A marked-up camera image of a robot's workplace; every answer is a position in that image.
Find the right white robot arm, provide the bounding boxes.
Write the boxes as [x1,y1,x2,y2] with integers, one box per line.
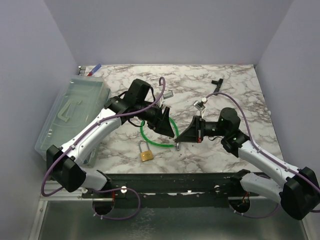
[175,107,320,220]

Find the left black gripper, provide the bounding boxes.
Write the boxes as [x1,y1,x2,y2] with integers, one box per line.
[136,101,175,138]

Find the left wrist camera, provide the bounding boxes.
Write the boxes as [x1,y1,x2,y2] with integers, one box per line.
[162,90,174,100]

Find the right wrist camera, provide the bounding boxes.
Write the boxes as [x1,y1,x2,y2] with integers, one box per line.
[193,97,208,111]

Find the brass padlock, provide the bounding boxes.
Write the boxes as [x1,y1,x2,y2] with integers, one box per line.
[138,140,154,162]

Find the aluminium extrusion rail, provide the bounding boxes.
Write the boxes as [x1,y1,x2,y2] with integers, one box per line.
[39,179,86,201]

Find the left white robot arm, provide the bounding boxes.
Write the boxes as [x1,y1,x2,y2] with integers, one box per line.
[43,79,175,198]

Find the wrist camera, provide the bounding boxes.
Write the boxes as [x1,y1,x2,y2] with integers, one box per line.
[193,97,208,111]
[162,90,174,100]

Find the clear plastic storage box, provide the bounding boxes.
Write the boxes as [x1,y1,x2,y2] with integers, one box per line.
[34,75,111,160]

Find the green cable lock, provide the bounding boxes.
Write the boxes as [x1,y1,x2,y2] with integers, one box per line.
[139,117,181,152]

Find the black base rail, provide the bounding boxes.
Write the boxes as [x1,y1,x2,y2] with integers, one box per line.
[82,173,246,209]

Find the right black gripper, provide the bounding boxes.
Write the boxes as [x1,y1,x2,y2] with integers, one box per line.
[176,115,228,143]

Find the black T-shaped tool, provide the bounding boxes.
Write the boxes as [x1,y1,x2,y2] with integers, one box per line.
[211,78,224,93]

